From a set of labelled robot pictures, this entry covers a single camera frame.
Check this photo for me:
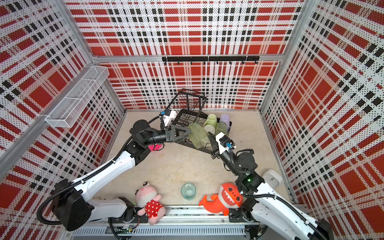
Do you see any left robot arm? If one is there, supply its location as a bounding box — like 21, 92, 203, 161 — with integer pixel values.
37, 120, 191, 231

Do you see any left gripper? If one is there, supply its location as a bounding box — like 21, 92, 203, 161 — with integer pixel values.
143, 126, 192, 147

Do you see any yellow pink owl plush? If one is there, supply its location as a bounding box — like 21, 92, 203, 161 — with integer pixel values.
148, 144, 165, 152

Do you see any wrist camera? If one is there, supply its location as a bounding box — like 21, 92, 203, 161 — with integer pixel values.
216, 132, 236, 155
159, 109, 177, 130

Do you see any white mug green handle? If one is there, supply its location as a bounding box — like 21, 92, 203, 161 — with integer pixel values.
203, 114, 218, 128

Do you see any black wire dish rack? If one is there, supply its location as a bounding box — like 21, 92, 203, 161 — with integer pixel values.
163, 89, 232, 156

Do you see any short green glass cup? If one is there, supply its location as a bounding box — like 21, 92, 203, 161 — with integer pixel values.
188, 123, 209, 149

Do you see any lavender plastic cup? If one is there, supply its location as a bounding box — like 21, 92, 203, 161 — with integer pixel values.
220, 114, 230, 131

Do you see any white square clock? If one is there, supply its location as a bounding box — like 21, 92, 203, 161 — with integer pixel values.
262, 169, 283, 189

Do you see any teal glass cup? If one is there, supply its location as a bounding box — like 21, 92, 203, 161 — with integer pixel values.
181, 183, 197, 201

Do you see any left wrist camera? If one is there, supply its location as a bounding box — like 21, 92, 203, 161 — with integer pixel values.
159, 109, 177, 130

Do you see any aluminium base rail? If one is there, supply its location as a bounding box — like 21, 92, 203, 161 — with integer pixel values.
65, 204, 316, 240

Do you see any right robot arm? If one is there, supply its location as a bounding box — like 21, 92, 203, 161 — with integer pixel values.
208, 133, 334, 240

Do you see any white mug red interior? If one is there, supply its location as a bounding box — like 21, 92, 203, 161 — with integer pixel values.
204, 125, 216, 135

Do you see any tall green glass cup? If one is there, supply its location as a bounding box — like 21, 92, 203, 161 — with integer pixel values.
215, 122, 228, 135

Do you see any white wire wall basket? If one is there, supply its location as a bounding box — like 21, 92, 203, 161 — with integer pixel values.
46, 66, 109, 128

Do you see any black wall hook rail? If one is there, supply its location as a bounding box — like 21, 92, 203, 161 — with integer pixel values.
162, 56, 260, 64

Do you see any red shark plush toy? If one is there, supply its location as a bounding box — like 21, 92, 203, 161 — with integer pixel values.
199, 183, 243, 216

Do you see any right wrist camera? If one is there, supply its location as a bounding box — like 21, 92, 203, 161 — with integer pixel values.
216, 132, 236, 155

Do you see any pink bear plush toy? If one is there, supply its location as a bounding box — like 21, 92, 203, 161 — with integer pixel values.
135, 182, 166, 226

